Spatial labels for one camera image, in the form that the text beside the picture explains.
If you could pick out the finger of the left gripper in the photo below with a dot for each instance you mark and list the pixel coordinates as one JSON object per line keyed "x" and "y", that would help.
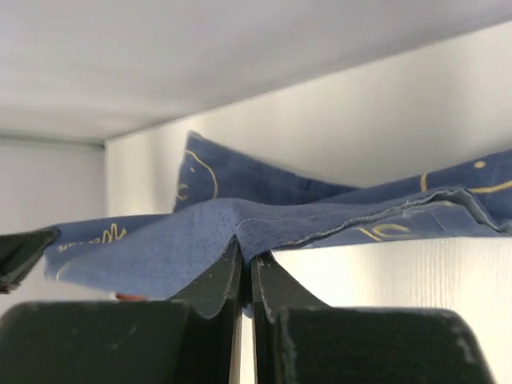
{"x": 20, "y": 253}

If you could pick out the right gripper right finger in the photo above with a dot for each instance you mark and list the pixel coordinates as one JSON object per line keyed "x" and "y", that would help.
{"x": 298, "y": 338}

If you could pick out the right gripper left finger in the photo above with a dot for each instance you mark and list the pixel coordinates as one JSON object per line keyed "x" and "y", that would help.
{"x": 192, "y": 337}

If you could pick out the blue cloth placemat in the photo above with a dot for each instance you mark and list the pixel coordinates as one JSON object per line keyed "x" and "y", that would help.
{"x": 224, "y": 195}

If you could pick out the red plate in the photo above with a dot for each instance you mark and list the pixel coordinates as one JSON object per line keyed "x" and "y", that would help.
{"x": 129, "y": 297}

